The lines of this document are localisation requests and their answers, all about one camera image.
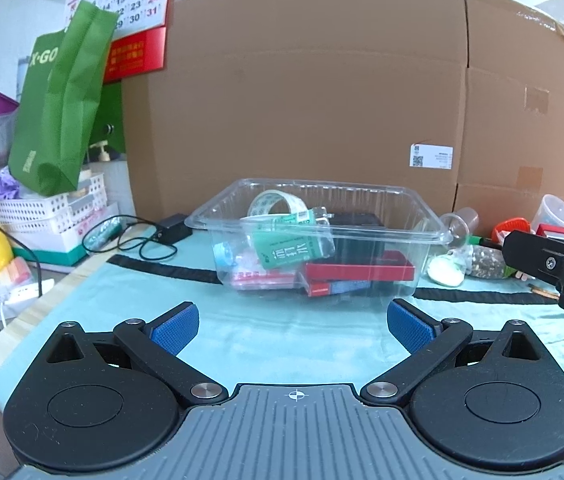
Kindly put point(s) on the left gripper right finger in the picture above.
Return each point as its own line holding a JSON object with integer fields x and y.
{"x": 452, "y": 364}

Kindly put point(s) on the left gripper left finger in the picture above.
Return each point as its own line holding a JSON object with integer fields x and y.
{"x": 134, "y": 365}

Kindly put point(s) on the clear patterned tape roll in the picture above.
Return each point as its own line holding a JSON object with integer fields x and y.
{"x": 275, "y": 202}

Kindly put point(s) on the red silicone scrubber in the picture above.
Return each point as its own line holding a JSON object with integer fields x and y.
{"x": 502, "y": 229}

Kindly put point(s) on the beige round plastic lid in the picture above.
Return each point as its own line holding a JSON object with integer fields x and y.
{"x": 444, "y": 271}

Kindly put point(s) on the bag of dried seeds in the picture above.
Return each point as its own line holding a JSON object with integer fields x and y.
{"x": 486, "y": 263}

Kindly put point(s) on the clear plastic cup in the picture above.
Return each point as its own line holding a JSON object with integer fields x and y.
{"x": 461, "y": 225}

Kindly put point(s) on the red flat box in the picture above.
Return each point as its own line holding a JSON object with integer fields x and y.
{"x": 322, "y": 279}

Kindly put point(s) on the black box in container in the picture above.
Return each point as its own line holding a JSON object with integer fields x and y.
{"x": 349, "y": 249}

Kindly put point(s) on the white power strip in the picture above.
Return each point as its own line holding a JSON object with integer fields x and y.
{"x": 19, "y": 298}

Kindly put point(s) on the white perforated storage basket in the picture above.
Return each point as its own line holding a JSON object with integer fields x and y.
{"x": 53, "y": 227}

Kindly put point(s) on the green tissue packet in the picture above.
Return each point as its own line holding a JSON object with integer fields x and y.
{"x": 290, "y": 239}

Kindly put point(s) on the clear plastic clamshell container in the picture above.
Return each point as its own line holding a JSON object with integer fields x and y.
{"x": 410, "y": 227}

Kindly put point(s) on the white shipping label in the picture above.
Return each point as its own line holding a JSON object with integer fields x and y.
{"x": 430, "y": 156}

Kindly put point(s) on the small pump bottle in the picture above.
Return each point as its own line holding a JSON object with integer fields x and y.
{"x": 101, "y": 145}

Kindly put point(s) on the large brown cardboard box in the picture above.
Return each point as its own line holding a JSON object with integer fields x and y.
{"x": 331, "y": 90}

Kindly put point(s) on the green fabric bag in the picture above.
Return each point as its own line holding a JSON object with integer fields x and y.
{"x": 61, "y": 95}

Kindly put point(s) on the black power adapter with cable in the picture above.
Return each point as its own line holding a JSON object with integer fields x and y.
{"x": 152, "y": 241}

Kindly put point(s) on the red wall calendar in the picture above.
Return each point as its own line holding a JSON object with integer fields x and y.
{"x": 139, "y": 40}

